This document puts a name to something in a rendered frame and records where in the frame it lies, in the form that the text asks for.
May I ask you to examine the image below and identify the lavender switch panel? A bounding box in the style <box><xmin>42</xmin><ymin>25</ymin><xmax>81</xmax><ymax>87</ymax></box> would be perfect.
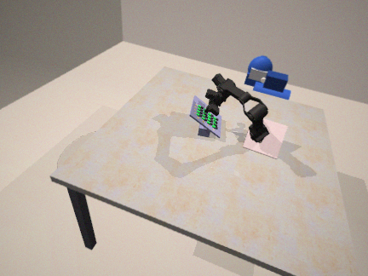
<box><xmin>189</xmin><ymin>95</ymin><xmax>221</xmax><ymax>138</ymax></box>

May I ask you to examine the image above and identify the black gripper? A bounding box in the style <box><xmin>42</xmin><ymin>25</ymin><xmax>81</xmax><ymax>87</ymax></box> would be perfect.
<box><xmin>204</xmin><ymin>91</ymin><xmax>226</xmax><ymax>116</ymax></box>

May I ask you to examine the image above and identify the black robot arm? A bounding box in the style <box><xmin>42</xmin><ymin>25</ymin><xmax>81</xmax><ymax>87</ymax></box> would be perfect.
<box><xmin>205</xmin><ymin>73</ymin><xmax>269</xmax><ymax>143</ymax></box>

